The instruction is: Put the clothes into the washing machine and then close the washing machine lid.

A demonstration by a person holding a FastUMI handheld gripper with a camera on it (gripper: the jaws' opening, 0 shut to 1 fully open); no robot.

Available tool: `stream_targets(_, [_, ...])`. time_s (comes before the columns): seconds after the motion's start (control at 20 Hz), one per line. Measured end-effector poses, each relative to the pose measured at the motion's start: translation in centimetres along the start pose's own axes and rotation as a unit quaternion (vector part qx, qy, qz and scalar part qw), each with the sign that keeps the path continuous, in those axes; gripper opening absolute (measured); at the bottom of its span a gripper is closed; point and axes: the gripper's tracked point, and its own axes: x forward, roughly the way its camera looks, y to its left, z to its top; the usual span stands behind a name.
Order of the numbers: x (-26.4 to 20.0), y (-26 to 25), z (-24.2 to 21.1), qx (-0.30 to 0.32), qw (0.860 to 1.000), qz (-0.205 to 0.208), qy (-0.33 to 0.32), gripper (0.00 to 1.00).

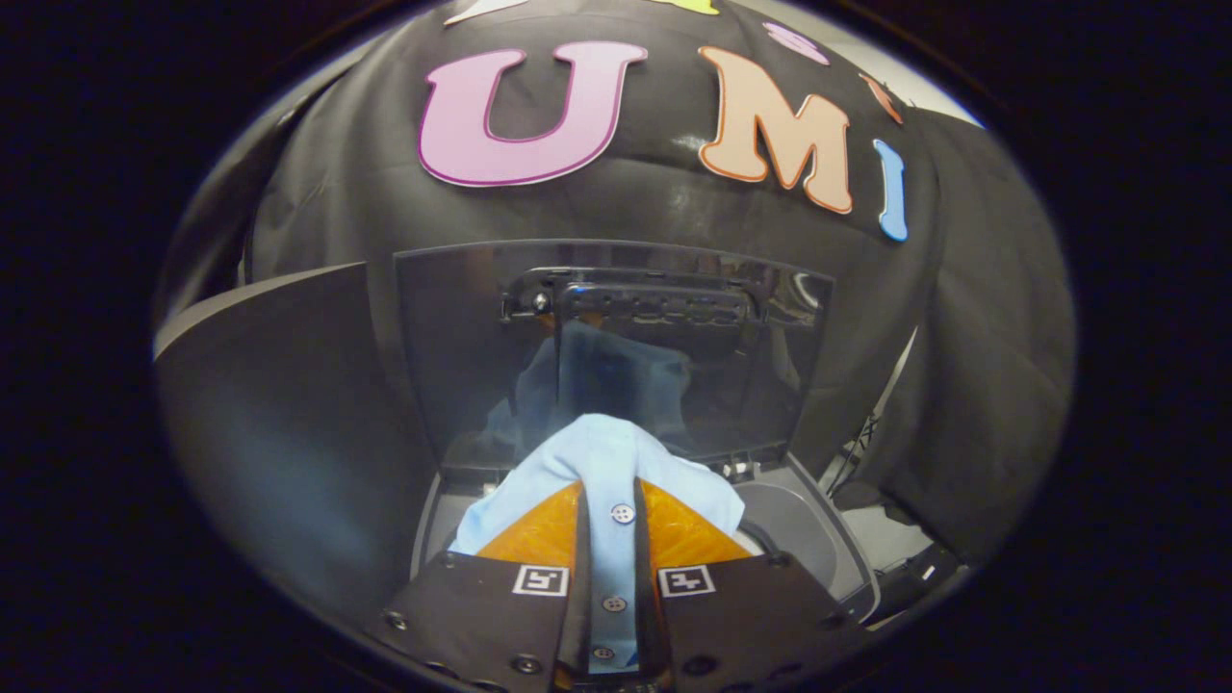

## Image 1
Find light blue button shirt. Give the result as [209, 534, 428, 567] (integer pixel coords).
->
[448, 414, 747, 675]

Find black cables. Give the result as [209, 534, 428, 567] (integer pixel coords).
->
[828, 414, 882, 482]

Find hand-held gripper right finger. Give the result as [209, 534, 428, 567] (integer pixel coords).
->
[635, 478, 872, 693]

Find beige cabinet with dark top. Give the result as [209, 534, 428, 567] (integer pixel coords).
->
[154, 262, 434, 617]

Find grey washing machine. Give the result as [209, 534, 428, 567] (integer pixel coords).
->
[412, 452, 882, 627]

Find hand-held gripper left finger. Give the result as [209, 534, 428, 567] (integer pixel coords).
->
[371, 479, 590, 693]

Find black backdrop cloth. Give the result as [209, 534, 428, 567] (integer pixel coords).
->
[159, 0, 1077, 559]

